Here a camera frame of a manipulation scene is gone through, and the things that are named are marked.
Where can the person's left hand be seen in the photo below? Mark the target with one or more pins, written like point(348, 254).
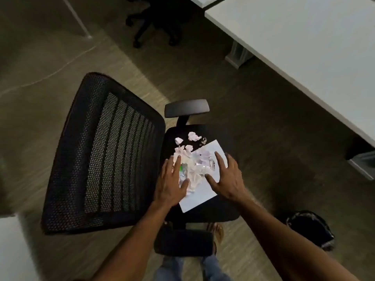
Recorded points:
point(171, 184)

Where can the person's right hand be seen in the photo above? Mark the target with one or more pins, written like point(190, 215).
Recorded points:
point(230, 181)

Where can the pile of white paper scraps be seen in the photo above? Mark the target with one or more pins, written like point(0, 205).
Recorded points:
point(194, 172)

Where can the white papers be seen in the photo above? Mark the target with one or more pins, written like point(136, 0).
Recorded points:
point(199, 199)

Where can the black mesh office chair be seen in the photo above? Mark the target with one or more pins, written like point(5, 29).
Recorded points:
point(102, 158)

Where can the person's left forearm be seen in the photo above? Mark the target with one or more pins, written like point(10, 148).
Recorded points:
point(131, 245)

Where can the person's right forearm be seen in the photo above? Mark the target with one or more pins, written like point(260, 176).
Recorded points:
point(278, 239)

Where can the black swivel chair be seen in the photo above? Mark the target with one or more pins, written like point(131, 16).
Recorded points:
point(158, 14)

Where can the small silver foil wrapper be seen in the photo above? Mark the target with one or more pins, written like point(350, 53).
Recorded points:
point(203, 140)

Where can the tan sandal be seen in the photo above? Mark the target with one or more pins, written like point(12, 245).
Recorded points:
point(218, 234)

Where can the blue jeans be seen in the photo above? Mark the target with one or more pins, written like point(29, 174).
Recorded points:
point(216, 272)

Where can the black lined trash bin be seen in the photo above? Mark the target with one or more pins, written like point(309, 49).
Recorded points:
point(310, 231)

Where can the white table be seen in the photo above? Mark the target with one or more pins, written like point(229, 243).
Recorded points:
point(14, 254)
point(293, 40)
point(202, 0)

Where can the white slanted metal leg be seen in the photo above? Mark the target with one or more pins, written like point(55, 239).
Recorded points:
point(78, 21)

